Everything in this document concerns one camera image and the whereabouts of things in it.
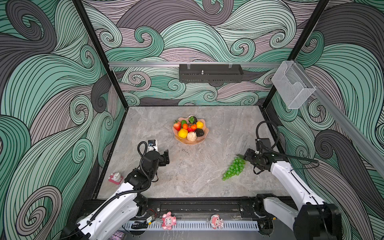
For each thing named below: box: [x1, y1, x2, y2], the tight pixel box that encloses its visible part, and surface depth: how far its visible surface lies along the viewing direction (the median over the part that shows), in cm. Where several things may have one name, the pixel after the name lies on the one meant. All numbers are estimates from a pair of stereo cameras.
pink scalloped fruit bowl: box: [172, 115, 210, 145], surface depth 100 cm
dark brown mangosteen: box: [188, 116, 198, 124], surface depth 103 cm
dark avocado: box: [195, 128, 204, 137], surface depth 98 cm
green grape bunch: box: [222, 157, 246, 181], surface depth 85 cm
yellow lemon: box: [178, 128, 188, 139], surface depth 99 cm
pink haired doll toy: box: [210, 214, 224, 230], surface depth 69 cm
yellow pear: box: [196, 121, 204, 129], surface depth 103 cm
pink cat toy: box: [161, 211, 177, 230], surface depth 69 cm
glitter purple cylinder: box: [110, 230, 125, 240], surface depth 65 cm
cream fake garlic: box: [187, 131, 197, 142], surface depth 97 cm
